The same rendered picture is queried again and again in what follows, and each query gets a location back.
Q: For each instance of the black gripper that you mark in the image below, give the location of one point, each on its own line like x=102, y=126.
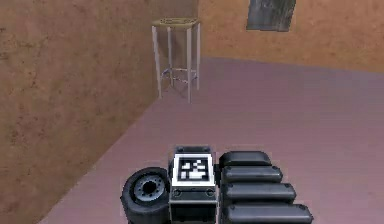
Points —
x=146, y=193

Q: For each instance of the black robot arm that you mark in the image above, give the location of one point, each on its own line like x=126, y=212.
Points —
x=253, y=193

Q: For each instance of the white tall stool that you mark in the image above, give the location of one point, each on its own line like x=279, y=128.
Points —
x=189, y=60

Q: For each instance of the grey framed wall picture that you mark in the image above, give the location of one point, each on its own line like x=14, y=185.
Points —
x=270, y=15

